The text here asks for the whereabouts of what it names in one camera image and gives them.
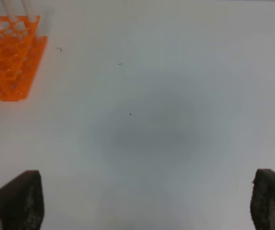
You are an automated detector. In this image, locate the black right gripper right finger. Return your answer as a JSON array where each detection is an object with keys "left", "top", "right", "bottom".
[{"left": 250, "top": 169, "right": 275, "bottom": 230}]

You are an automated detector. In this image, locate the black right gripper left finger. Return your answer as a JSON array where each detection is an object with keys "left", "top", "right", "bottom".
[{"left": 0, "top": 170, "right": 44, "bottom": 230}]

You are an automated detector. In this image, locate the orange test tube rack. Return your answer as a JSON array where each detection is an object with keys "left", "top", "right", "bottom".
[{"left": 0, "top": 15, "right": 47, "bottom": 101}]

